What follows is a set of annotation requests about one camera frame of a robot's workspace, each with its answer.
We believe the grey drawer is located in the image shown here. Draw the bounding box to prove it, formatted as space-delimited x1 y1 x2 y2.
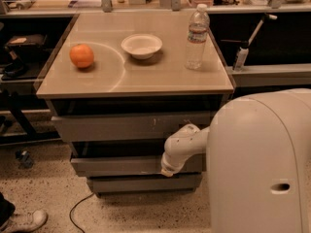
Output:
70 141 207 179
86 173 202 193
52 111 212 142

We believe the orange fruit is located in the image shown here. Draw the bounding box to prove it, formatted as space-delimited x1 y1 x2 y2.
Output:
69 44 94 68

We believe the black floor cable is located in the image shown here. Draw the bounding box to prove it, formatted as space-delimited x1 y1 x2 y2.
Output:
69 192 95 233

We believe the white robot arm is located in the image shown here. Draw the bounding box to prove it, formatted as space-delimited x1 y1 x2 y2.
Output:
161 88 311 233

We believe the grey drawer cabinet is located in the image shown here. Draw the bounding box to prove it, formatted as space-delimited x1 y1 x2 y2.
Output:
36 11 235 199

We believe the white sneaker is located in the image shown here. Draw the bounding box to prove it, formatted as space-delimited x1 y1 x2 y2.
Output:
3 210 48 233

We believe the grey top drawer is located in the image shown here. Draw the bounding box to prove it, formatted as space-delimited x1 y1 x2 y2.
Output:
52 111 212 142

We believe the small dark floor object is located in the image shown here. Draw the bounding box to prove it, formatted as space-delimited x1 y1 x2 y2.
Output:
16 150 34 169

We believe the white bowl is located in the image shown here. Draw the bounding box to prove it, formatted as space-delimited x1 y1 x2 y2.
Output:
121 34 162 60

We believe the grey bottom drawer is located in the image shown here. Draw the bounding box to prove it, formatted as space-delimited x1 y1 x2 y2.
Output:
86 173 202 193

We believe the white caulk gun tool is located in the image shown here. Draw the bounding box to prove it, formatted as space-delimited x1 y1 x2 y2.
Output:
232 14 277 71

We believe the clear plastic water bottle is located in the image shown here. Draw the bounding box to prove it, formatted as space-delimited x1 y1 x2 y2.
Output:
186 4 210 70

